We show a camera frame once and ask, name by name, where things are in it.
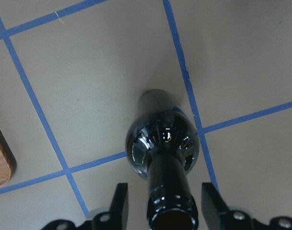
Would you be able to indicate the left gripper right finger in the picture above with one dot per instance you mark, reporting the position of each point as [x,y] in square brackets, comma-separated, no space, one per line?
[218,215]

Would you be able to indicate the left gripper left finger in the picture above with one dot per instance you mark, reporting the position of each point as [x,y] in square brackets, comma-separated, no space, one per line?
[116,217]

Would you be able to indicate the dark wine bottle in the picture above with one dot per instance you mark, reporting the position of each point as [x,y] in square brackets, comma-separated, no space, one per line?
[162,146]

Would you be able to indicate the wooden tray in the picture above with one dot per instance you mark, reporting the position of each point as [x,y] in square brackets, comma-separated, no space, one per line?
[7,161]

